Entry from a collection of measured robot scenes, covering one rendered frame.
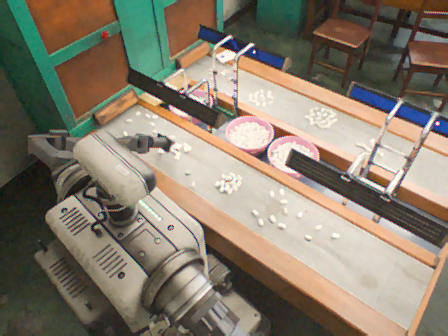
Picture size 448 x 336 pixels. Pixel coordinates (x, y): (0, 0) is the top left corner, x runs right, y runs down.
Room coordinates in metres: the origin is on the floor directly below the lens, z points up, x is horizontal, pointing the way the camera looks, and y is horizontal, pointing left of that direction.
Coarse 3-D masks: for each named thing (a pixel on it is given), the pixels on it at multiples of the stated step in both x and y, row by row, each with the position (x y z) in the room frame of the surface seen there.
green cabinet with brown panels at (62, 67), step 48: (0, 0) 1.48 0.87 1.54; (48, 0) 1.57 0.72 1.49; (96, 0) 1.75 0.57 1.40; (144, 0) 1.97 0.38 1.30; (192, 0) 2.26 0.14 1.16; (0, 48) 1.72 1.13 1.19; (48, 48) 1.51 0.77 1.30; (96, 48) 1.69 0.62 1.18; (144, 48) 1.92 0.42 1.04; (48, 96) 1.47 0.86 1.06; (96, 96) 1.62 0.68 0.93
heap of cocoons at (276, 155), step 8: (288, 144) 1.37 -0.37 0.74; (272, 152) 1.32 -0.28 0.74; (280, 152) 1.31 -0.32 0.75; (288, 152) 1.31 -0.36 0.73; (304, 152) 1.31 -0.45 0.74; (312, 152) 1.30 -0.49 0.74; (272, 160) 1.26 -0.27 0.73; (280, 160) 1.26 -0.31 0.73; (280, 168) 1.19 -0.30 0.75; (288, 168) 1.19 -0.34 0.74; (296, 176) 1.15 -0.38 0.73
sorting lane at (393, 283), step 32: (128, 128) 1.55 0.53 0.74; (160, 128) 1.54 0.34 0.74; (160, 160) 1.29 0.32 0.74; (192, 160) 1.28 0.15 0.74; (224, 160) 1.27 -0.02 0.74; (224, 192) 1.06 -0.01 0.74; (256, 192) 1.05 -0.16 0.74; (288, 192) 1.04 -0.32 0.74; (256, 224) 0.87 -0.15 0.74; (288, 224) 0.86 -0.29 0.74; (320, 224) 0.85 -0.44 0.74; (320, 256) 0.70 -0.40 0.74; (352, 256) 0.69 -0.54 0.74; (384, 256) 0.68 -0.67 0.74; (352, 288) 0.55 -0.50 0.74; (384, 288) 0.55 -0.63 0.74; (416, 288) 0.54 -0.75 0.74
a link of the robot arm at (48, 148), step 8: (32, 136) 1.00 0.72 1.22; (40, 136) 1.01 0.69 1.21; (48, 136) 1.02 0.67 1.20; (56, 136) 1.04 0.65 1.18; (32, 144) 0.96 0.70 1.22; (40, 144) 0.94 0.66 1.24; (48, 144) 0.95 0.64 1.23; (56, 144) 1.01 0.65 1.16; (32, 152) 0.94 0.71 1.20; (40, 152) 0.88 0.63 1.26; (48, 152) 0.85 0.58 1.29; (56, 152) 0.79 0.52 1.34; (64, 152) 0.79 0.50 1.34; (72, 152) 0.80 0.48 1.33; (48, 160) 0.81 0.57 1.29; (56, 160) 0.74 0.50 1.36; (64, 160) 0.73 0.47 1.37
